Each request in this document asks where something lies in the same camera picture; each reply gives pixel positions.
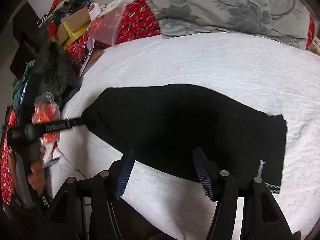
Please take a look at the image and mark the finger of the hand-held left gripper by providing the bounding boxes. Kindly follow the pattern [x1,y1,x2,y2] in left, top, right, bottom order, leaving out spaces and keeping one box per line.
[41,117,84,134]

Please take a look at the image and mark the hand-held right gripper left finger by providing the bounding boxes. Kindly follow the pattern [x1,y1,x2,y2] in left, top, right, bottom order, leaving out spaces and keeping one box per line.
[47,147,137,240]

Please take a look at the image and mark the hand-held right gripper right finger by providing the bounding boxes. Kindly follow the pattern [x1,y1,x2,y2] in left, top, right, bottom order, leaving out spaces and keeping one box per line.
[192,147,293,240]

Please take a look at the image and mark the black pants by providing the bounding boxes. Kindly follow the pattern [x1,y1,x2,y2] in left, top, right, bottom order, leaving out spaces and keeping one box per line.
[81,83,288,195]

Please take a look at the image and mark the person's left hand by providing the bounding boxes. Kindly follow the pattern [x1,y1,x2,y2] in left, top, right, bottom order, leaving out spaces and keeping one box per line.
[27,145,48,195]

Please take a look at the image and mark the orange item in plastic bag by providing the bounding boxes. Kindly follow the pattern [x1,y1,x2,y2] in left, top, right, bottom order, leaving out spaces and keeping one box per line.
[32,92,62,145]

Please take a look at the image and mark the red patterned cloth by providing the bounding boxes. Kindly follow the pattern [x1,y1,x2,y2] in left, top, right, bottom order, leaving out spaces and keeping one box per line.
[0,110,22,203]

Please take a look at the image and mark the person's leg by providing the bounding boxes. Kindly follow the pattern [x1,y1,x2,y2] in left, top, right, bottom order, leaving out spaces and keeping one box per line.
[110,200,175,240]

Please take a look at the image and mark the dark crumpled garment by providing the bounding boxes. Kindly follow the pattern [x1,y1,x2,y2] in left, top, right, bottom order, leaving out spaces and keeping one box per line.
[32,44,80,105]

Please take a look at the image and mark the teal cloth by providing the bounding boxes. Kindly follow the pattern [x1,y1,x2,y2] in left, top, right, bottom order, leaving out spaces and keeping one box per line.
[14,60,35,105]

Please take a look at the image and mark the flat cardboard sheet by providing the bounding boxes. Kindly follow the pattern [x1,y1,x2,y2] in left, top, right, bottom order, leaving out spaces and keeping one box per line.
[80,32,105,78]

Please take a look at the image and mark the yellow box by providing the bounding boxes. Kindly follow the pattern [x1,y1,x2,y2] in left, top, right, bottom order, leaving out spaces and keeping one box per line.
[61,21,88,50]

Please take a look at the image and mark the dark wooden furniture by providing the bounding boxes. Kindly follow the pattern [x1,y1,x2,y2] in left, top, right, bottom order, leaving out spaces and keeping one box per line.
[10,0,43,80]

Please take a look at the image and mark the brown cardboard box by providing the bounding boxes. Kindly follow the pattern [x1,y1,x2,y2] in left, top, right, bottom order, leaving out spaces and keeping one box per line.
[56,6,90,43]

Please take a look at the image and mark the clear plastic bag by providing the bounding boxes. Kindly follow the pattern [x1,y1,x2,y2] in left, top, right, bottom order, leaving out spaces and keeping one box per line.
[89,1,135,45]

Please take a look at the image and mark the white quilted bed cover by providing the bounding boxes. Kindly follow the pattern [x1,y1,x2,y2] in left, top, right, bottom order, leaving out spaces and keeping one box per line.
[44,32,320,240]

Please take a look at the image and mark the pink white packet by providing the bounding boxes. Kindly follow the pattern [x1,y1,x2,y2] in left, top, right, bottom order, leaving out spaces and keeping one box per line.
[89,2,102,20]

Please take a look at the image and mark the pile of mixed clothes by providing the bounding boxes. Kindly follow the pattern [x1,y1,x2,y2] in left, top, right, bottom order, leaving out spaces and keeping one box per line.
[37,0,89,30]

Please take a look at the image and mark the red floral quilt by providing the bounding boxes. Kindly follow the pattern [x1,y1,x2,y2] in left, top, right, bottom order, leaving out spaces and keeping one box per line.
[65,0,316,65]

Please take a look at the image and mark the white plastic packet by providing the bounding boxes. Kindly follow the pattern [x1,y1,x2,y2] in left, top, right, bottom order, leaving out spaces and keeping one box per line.
[100,0,140,13]

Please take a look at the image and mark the grey floral pillow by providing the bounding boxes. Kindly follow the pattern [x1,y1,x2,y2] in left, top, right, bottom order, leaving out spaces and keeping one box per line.
[136,0,312,50]

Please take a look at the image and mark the folded floral blanket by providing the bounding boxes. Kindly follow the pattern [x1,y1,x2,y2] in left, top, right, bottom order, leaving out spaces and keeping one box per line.
[307,37,320,55]

